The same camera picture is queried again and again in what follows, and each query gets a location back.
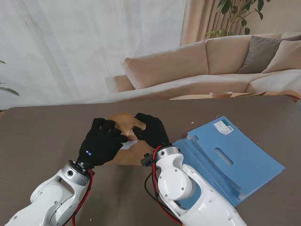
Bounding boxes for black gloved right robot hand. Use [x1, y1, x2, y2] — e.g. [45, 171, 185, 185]
[133, 113, 170, 150]

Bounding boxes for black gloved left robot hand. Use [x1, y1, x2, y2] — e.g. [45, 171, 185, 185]
[78, 117, 129, 167]

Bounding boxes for white letter paper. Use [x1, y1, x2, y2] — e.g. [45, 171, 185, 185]
[119, 140, 138, 151]

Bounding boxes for brown kraft paper envelope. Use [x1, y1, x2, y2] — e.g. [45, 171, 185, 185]
[104, 112, 156, 166]

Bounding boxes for blue plastic file folder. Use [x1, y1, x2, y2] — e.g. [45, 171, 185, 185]
[171, 115, 286, 212]

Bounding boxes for low wooden coffee table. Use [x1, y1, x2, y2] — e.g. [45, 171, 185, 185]
[169, 91, 268, 101]

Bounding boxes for beige fabric sofa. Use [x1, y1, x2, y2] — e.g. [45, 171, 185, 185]
[114, 32, 301, 101]

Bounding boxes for round wooden bowl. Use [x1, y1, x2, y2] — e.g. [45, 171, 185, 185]
[210, 91, 233, 98]

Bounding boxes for white sheer curtain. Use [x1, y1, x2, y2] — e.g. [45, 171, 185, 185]
[0, 0, 187, 111]

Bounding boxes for small green plant leaves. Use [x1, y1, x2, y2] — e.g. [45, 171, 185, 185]
[0, 60, 20, 113]

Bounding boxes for beige pleated curtain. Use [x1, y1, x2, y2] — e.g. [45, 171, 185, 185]
[180, 0, 236, 47]

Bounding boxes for grey sofa cushion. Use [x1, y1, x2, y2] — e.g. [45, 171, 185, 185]
[237, 34, 301, 74]

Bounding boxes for tall green leafy houseplant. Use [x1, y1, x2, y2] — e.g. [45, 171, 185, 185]
[203, 0, 271, 40]

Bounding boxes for beige sofa cushion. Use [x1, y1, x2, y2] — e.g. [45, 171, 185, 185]
[261, 40, 301, 73]

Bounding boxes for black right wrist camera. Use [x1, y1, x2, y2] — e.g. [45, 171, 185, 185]
[140, 153, 155, 168]

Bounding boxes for red left arm cable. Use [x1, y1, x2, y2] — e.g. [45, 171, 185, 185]
[71, 168, 94, 226]

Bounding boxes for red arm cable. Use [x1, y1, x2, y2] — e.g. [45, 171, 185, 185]
[152, 145, 184, 226]
[71, 168, 94, 226]

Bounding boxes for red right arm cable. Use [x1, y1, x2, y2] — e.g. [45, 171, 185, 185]
[152, 145, 184, 226]

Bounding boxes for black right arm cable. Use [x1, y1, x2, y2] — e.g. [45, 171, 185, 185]
[143, 173, 158, 201]

